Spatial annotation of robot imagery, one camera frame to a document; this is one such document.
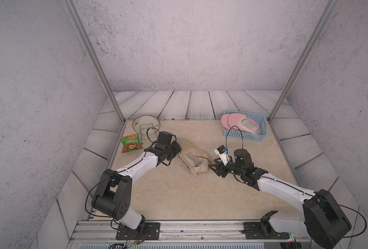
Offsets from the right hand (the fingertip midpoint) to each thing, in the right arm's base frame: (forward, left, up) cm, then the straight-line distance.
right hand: (213, 163), depth 82 cm
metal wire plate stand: (+5, +31, +20) cm, 37 cm away
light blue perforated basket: (+41, -40, -9) cm, 57 cm away
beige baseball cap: (+9, +9, -11) cm, 17 cm away
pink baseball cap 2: (+35, -11, -4) cm, 37 cm away
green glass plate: (+30, +42, +3) cm, 51 cm away
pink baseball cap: (+35, -25, -5) cm, 43 cm away
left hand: (+9, +15, +1) cm, 18 cm away
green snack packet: (+19, +51, -7) cm, 55 cm away
